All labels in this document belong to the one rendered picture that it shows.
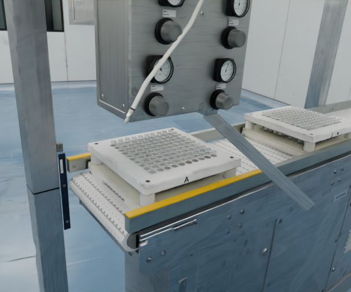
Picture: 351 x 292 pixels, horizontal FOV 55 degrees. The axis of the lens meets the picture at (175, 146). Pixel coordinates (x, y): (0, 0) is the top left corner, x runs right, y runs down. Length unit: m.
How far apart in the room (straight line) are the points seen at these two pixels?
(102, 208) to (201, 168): 0.21
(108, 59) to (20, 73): 0.27
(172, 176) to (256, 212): 0.28
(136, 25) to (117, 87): 0.09
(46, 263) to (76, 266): 0.94
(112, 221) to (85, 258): 1.26
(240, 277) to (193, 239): 0.35
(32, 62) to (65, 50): 5.02
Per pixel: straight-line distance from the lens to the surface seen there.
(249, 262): 1.03
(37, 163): 0.79
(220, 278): 0.96
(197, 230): 0.71
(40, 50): 0.74
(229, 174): 0.74
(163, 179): 0.62
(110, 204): 0.68
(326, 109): 1.51
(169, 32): 0.45
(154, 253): 0.66
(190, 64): 0.51
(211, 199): 0.68
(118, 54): 0.48
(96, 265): 1.85
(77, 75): 5.83
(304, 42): 4.85
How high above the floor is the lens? 1.20
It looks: 21 degrees down
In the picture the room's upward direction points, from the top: 3 degrees clockwise
